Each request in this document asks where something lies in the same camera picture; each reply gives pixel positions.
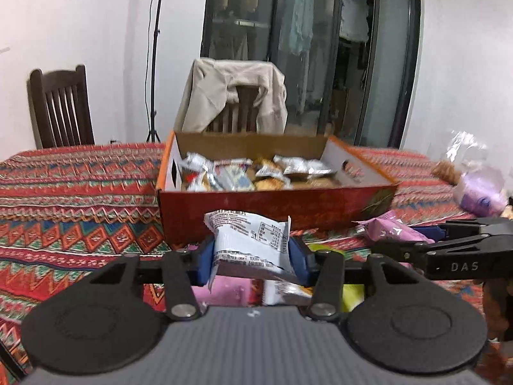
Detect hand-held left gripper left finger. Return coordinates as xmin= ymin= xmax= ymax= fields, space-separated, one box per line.
xmin=89 ymin=238 xmax=219 ymax=321

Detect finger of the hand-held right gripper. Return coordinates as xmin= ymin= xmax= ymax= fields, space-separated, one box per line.
xmin=369 ymin=234 xmax=498 ymax=276
xmin=412 ymin=217 xmax=513 ymax=243

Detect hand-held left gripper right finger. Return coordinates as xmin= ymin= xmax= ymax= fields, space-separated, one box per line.
xmin=288 ymin=236 xmax=422 ymax=322

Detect red cardboard box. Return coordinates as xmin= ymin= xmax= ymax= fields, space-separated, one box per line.
xmin=156 ymin=130 xmax=400 ymax=246

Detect pile of snack packets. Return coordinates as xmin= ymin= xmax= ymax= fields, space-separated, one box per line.
xmin=178 ymin=151 xmax=342 ymax=192

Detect pale yellow snack packet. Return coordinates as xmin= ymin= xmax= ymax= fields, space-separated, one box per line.
xmin=308 ymin=242 xmax=346 ymax=256

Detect white orange snack packet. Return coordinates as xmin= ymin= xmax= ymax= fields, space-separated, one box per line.
xmin=262 ymin=278 xmax=313 ymax=306

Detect light pink snack packet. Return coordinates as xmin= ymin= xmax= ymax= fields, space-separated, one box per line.
xmin=194 ymin=277 xmax=265 ymax=308

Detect purple tissue pack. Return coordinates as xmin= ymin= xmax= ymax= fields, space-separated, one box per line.
xmin=453 ymin=166 xmax=509 ymax=218

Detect lime green snack packet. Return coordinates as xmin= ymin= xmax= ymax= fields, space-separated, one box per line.
xmin=342 ymin=284 xmax=366 ymax=314

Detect brown crumpled bag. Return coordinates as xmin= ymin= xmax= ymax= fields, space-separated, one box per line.
xmin=432 ymin=160 xmax=462 ymax=184

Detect clear plastic bag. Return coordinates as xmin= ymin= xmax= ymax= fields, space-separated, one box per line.
xmin=445 ymin=130 xmax=490 ymax=171

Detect wooden chair under jacket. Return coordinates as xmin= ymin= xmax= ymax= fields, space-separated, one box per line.
xmin=206 ymin=85 xmax=261 ymax=133

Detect beige jacket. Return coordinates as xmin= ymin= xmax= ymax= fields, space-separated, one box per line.
xmin=174 ymin=58 xmax=288 ymax=134

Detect dark wooden chair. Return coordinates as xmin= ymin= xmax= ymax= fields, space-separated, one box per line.
xmin=27 ymin=64 xmax=96 ymax=150

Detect black framed glass sliding door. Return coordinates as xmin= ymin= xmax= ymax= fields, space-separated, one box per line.
xmin=200 ymin=0 xmax=425 ymax=149

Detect light stand with round lamp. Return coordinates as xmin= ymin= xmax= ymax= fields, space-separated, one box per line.
xmin=144 ymin=0 xmax=169 ymax=143

